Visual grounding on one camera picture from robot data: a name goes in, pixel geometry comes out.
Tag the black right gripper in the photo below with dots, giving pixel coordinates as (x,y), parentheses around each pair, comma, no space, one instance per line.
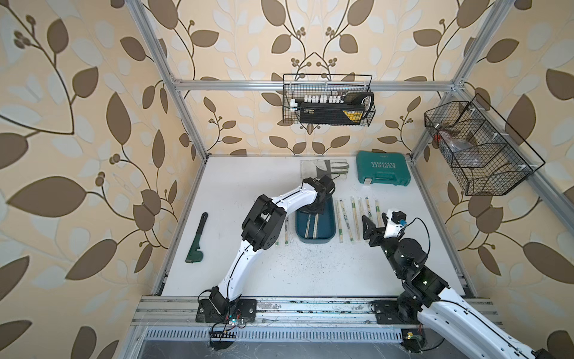
(379,232)

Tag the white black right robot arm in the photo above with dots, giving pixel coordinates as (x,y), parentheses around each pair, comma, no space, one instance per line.
(430,301)

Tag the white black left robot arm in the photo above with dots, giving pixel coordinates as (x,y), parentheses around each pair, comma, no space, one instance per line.
(260,230)

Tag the teal plastic storage box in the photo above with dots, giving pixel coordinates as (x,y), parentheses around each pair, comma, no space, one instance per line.
(327,228)

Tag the black yellow box in basket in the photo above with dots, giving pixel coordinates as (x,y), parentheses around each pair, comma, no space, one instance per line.
(351,109)

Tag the grey white work glove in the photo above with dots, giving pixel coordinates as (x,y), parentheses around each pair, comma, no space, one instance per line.
(317,169)

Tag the green plastic tool case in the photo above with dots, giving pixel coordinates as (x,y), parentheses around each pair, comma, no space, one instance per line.
(382,168)

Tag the plastic bag in basket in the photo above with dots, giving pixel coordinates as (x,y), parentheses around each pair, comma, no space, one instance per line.
(462,153)

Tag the green pipe wrench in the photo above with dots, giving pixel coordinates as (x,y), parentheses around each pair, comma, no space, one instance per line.
(195,255)

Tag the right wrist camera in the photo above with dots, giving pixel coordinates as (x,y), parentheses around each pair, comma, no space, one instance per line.
(396,223)

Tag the black wire basket back wall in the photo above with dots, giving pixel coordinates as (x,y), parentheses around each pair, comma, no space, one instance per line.
(299,86)

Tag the black wire basket wall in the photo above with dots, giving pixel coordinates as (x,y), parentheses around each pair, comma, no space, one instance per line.
(507,158)
(299,86)

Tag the black wire basket right wall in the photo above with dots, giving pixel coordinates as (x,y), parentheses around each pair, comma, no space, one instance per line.
(507,158)

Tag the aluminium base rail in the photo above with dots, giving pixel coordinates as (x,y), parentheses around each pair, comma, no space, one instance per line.
(273,311)

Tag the aluminium frame post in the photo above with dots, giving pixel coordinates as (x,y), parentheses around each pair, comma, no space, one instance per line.
(137,11)
(488,14)

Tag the aluminium frame post left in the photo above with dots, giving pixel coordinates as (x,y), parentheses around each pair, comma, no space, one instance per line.
(137,11)

